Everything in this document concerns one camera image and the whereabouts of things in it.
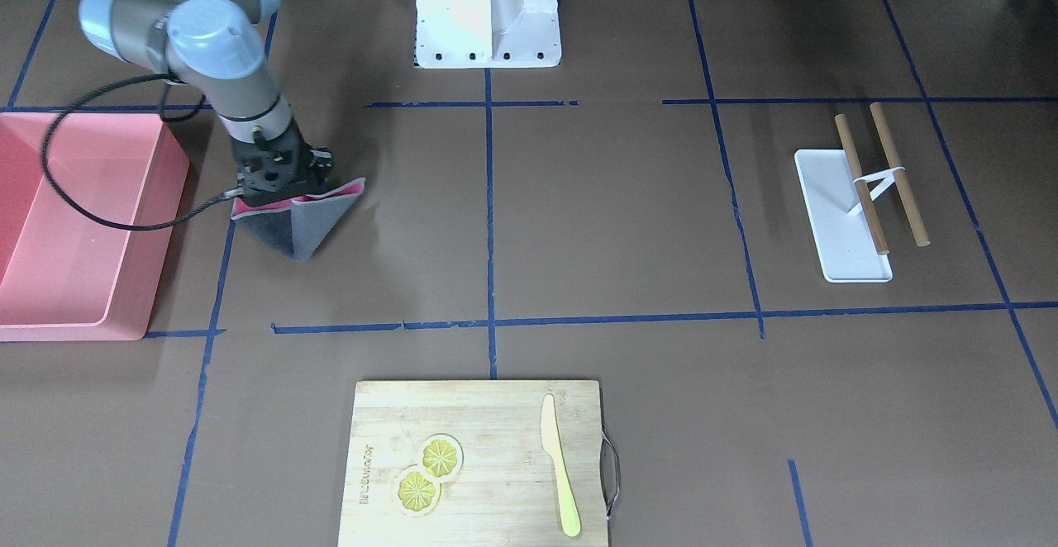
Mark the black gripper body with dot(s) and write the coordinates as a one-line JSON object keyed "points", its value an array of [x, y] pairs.
{"points": [[319, 160]]}

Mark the magenta and grey cloth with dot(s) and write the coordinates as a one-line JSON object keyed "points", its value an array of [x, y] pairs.
{"points": [[295, 227]]}

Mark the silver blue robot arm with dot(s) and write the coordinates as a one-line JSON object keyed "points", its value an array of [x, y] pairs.
{"points": [[214, 45]]}

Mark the pink plastic bin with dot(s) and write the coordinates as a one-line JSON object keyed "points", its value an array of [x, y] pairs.
{"points": [[64, 277]]}

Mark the upper lemon slice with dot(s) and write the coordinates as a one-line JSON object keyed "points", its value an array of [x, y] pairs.
{"points": [[440, 458]]}

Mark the yellow plastic knife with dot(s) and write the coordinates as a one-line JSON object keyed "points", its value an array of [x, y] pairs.
{"points": [[570, 523]]}

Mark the bamboo cutting board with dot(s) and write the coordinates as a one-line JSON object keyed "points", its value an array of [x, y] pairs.
{"points": [[505, 494]]}

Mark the white rack tray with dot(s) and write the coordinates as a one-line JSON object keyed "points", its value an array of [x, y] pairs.
{"points": [[845, 247]]}

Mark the wooden rack rod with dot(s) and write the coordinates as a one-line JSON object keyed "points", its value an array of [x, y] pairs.
{"points": [[902, 182], [865, 202]]}

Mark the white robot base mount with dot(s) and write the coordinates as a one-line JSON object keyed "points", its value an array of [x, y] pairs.
{"points": [[487, 34]]}

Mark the metal cutting board handle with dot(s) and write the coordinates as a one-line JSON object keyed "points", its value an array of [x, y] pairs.
{"points": [[612, 482]]}

